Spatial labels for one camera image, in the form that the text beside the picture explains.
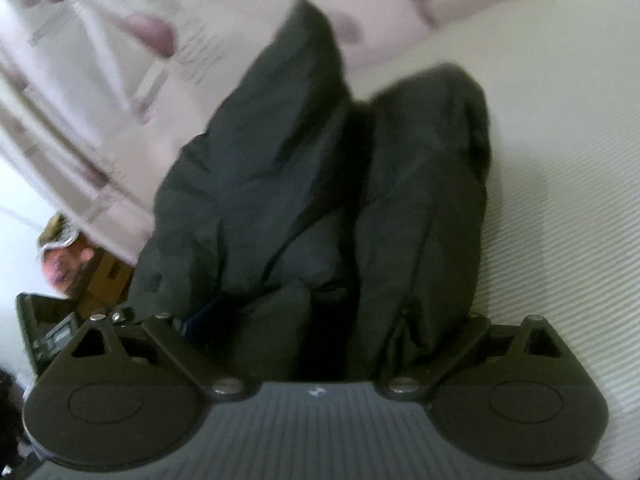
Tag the black garment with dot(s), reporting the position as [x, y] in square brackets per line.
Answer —
[280, 185]

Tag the printed face picture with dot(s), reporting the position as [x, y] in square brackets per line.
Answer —
[65, 260]

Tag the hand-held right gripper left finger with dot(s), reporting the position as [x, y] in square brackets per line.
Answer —
[170, 341]

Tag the pink floral printed blanket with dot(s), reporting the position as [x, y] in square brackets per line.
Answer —
[90, 110]

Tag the brown cardboard box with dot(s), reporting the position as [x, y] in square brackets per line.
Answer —
[107, 280]

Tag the black open case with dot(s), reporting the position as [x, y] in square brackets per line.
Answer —
[42, 330]

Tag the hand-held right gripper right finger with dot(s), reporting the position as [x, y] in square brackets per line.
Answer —
[452, 355]

